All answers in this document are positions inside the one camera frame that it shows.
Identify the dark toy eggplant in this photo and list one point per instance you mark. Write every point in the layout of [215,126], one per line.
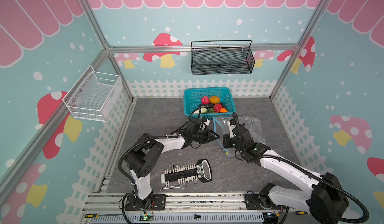
[208,105]

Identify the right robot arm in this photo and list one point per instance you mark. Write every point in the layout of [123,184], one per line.
[320,195]

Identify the black screwdriver bit set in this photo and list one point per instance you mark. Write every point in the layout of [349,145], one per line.
[185,175]

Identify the yellow handled screwdriver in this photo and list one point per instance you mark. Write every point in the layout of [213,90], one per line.
[90,216]
[299,213]

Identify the yellow handled screwdriver right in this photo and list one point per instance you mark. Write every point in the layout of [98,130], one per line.
[299,213]

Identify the pink toy fruit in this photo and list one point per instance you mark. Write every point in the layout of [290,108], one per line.
[205,100]

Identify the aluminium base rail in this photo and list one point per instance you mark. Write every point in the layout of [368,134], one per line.
[189,208]

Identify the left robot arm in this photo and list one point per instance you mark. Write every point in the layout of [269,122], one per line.
[137,163]

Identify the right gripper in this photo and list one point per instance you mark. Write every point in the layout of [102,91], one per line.
[232,139]

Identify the orange toy tomato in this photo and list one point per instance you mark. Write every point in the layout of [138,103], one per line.
[223,110]

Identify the white wire wall basket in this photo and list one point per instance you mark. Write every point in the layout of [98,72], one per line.
[94,95]

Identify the yellow handled screwdriver left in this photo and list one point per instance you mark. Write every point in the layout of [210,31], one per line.
[90,216]

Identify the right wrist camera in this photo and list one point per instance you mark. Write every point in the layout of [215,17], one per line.
[233,128]

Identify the black wire wall basket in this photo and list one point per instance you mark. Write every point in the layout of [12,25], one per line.
[222,57]

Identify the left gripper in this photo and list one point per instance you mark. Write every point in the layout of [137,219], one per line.
[208,137]

